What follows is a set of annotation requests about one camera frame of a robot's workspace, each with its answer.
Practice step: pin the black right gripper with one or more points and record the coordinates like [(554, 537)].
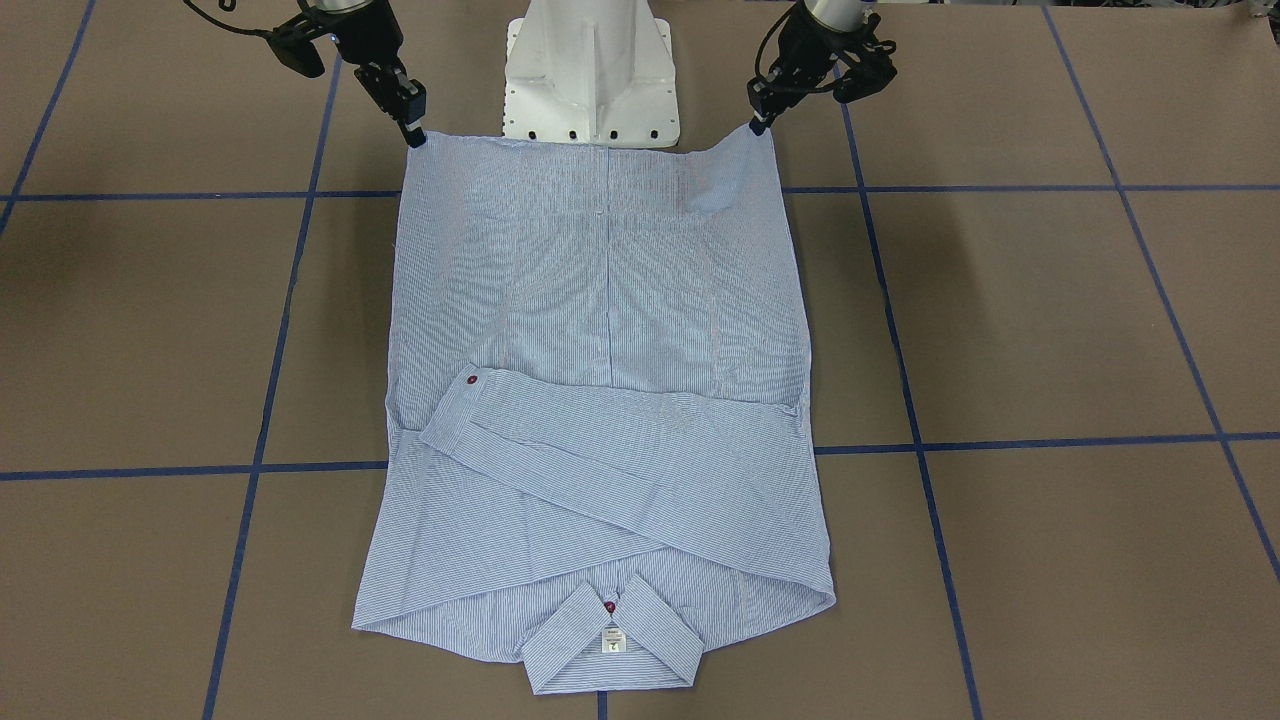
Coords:
[(363, 38)]

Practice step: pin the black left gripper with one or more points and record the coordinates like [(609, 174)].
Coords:
[(807, 50)]

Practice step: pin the light blue striped shirt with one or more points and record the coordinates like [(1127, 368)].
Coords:
[(599, 412)]

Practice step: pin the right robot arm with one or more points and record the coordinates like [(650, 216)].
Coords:
[(323, 5)]

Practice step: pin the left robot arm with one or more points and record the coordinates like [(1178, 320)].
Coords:
[(864, 22)]

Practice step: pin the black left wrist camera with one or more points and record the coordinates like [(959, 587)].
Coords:
[(868, 69)]

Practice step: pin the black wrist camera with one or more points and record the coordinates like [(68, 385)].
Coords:
[(293, 43), (868, 69)]

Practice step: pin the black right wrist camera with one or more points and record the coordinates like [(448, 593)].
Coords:
[(293, 43)]

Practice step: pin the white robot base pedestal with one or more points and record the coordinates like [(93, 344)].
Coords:
[(600, 72)]

